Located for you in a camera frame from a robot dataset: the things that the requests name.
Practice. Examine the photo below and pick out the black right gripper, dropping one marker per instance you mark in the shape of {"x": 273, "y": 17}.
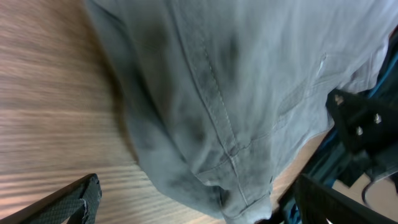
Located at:
{"x": 362, "y": 123}

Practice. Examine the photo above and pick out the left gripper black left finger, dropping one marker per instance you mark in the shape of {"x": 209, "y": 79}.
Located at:
{"x": 77, "y": 203}

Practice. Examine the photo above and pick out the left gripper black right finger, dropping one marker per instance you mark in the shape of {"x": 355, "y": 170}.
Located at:
{"x": 319, "y": 204}

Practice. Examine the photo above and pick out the grey shorts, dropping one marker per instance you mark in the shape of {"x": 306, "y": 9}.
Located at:
{"x": 221, "y": 95}

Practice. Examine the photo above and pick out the teal blue garment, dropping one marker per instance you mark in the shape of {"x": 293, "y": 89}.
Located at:
{"x": 332, "y": 161}

